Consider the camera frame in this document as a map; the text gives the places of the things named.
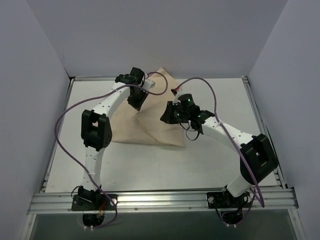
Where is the beige cloth mat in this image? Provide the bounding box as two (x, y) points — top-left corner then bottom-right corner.
(110, 67), (184, 148)

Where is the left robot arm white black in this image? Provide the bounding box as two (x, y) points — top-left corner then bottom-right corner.
(78, 67), (154, 210)

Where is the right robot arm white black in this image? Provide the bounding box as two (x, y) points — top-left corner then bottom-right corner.
(160, 90), (279, 207)

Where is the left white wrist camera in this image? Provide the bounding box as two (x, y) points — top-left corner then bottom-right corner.
(142, 78), (156, 91)

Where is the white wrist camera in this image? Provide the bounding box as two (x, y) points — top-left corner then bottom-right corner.
(142, 78), (156, 91)
(171, 88), (184, 104)

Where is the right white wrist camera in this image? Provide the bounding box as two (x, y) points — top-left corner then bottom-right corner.
(171, 88), (184, 104)

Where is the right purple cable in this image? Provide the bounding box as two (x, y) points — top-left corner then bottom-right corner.
(171, 77), (266, 225)

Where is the purple cable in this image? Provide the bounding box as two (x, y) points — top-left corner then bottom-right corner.
(54, 71), (169, 229)
(171, 77), (266, 225)

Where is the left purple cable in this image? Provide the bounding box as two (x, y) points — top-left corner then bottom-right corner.
(54, 71), (169, 229)

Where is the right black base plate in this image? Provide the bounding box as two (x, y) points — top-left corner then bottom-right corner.
(206, 190), (251, 209)

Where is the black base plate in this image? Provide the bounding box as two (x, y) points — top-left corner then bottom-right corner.
(71, 193), (118, 212)
(206, 190), (251, 209)

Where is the aluminium right side rail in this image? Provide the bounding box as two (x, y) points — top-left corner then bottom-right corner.
(240, 75), (288, 189)

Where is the aluminium rail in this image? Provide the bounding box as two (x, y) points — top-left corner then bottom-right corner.
(28, 187), (298, 214)
(240, 75), (288, 189)

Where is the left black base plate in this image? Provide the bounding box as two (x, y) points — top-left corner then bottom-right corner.
(71, 193), (118, 212)

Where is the aluminium front rail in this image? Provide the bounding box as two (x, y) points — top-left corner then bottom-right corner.
(28, 187), (298, 214)

